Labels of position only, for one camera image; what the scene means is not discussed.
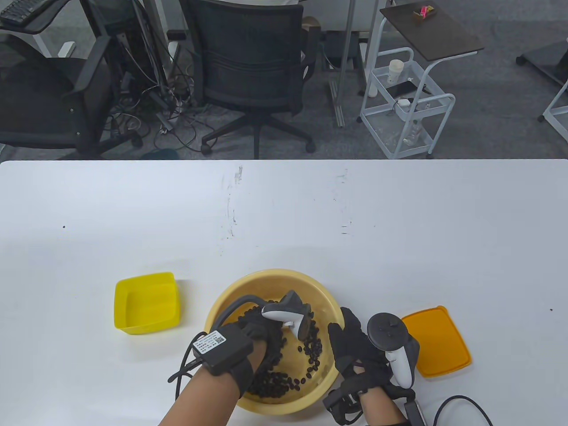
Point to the person's right hand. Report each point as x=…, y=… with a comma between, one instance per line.
x=353, y=348

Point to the person's left hand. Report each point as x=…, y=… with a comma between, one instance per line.
x=270, y=344

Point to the grey white handheld controller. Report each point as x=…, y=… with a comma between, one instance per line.
x=387, y=330
x=284, y=313

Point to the pile of coffee beans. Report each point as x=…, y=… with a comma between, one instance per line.
x=275, y=384

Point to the yellow plastic basin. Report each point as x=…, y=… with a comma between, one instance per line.
x=284, y=406

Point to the orange plastic lid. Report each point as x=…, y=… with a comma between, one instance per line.
x=439, y=341

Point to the yellow plastic box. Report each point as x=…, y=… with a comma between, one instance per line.
x=146, y=306

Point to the person's left forearm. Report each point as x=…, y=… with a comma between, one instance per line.
x=204, y=395

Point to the person's right forearm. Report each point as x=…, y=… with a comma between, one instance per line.
x=381, y=410

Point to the black labelled wrist box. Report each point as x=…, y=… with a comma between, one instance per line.
x=222, y=348
x=417, y=415

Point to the white rolling cart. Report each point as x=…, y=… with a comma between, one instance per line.
x=410, y=154

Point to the teal floor object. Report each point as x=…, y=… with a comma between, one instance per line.
x=159, y=154

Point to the clear plastic bottle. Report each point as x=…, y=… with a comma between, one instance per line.
x=412, y=133

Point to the white charger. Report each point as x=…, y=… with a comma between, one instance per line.
x=404, y=103

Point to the white small bottle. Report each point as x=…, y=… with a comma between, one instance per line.
x=373, y=90

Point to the white paper cup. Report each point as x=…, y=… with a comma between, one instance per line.
x=395, y=71

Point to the black mesh-back office chair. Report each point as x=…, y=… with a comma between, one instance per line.
x=253, y=57

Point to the black box under desk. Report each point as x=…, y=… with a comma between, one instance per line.
x=337, y=49

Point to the dark brown side table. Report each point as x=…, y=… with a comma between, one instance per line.
x=430, y=31

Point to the black padded office chair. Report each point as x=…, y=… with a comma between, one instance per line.
x=40, y=102

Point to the black computer tower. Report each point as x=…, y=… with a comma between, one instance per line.
x=111, y=40

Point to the pink small item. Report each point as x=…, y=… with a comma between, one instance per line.
x=424, y=11

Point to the black flat base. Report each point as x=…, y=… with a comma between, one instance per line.
x=548, y=60

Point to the white power strip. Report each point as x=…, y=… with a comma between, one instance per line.
x=66, y=49

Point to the grey desk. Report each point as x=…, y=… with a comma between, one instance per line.
x=49, y=15

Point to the black keyboard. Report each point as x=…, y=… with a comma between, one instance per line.
x=17, y=9

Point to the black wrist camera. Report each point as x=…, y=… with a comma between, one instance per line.
x=341, y=406

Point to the grey metal post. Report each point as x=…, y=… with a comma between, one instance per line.
x=346, y=53

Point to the white metal frame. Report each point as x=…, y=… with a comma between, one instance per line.
x=554, y=106

